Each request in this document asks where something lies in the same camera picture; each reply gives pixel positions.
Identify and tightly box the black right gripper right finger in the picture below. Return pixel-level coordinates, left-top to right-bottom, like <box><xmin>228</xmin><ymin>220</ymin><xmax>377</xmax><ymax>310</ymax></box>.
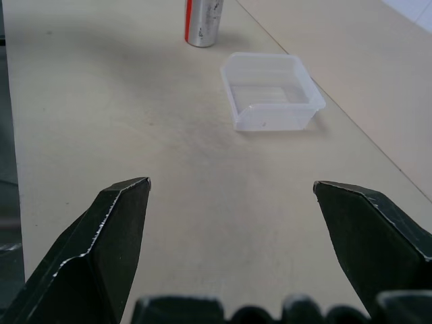
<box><xmin>313</xmin><ymin>180</ymin><xmax>432</xmax><ymax>320</ymax></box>

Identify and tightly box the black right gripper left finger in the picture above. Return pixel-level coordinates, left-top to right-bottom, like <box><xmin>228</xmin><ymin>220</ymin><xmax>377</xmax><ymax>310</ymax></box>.
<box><xmin>0</xmin><ymin>176</ymin><xmax>152</xmax><ymax>324</ymax></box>

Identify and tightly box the clear square plastic container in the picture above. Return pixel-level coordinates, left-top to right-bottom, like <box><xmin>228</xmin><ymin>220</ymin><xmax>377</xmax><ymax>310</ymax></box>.
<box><xmin>219</xmin><ymin>51</ymin><xmax>327</xmax><ymax>132</ymax></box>

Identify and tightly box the silver and red can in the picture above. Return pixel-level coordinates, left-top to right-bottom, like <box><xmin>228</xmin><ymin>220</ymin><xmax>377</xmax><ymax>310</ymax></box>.
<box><xmin>184</xmin><ymin>0</ymin><xmax>225</xmax><ymax>48</ymax></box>

